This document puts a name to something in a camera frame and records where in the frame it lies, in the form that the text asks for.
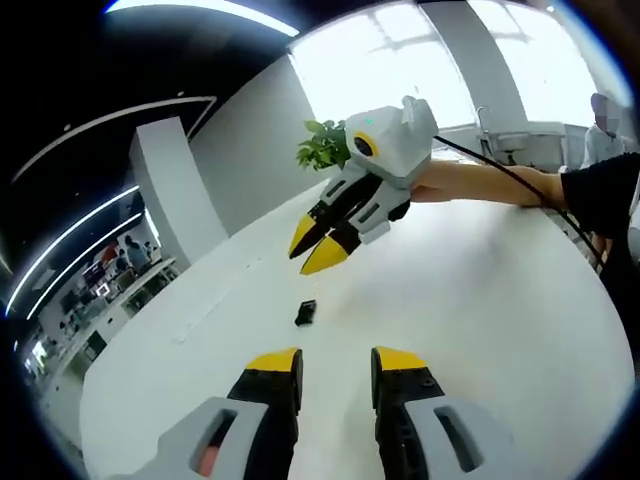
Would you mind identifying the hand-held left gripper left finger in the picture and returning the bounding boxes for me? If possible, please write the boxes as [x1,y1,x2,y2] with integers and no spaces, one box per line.
[107,346,305,480]

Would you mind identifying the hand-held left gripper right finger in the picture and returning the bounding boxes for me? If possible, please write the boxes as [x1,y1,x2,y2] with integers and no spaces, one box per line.
[370,345,531,480]

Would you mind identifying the person's right hand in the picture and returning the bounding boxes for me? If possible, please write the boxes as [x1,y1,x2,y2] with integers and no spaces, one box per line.
[409,159,454,205]

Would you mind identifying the green plant in white pot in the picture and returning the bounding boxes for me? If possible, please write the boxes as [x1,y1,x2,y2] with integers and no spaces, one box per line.
[297,118,352,172]

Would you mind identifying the large bright window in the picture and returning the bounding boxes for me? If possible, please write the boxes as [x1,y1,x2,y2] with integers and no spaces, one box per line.
[469,0,617,126]
[289,2,476,136]

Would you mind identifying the white table socket strip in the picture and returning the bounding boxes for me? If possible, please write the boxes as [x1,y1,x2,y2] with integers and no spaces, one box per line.
[172,287,231,345]

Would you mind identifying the white square pillar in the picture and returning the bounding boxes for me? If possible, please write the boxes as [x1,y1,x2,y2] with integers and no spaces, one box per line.
[128,115,231,271]

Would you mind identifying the row of white office desks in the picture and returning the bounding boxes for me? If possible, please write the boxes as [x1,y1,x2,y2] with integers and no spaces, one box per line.
[9,254,181,381]

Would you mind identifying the thin office ceiling light strip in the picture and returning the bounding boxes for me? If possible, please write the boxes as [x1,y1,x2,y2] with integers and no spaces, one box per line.
[4,187,142,304]

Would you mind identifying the long ceiling light strip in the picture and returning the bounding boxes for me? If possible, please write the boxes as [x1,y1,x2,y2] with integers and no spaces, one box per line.
[104,0,301,37]

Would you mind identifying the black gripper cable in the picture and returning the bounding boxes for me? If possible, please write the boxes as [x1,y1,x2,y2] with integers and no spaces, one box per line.
[433,133,609,274]

